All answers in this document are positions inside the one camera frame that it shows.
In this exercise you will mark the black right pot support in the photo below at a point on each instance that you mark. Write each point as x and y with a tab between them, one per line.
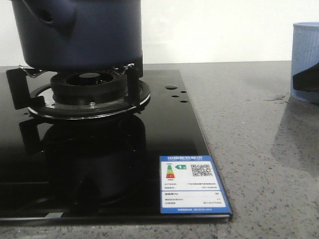
41	103

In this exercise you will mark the blue energy label sticker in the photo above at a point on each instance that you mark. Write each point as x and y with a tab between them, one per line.
189	184

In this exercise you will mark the black glass gas stove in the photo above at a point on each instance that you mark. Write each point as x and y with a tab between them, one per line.
98	171

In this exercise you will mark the black gripper finger at cup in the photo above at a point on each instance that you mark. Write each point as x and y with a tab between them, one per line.
307	80

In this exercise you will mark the dark blue cooking pot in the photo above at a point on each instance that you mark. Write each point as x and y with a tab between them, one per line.
79	35

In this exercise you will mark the black right gas burner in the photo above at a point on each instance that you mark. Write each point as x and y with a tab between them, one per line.
84	88

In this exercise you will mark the light blue ribbed cup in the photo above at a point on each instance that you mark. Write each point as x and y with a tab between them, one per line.
305	54

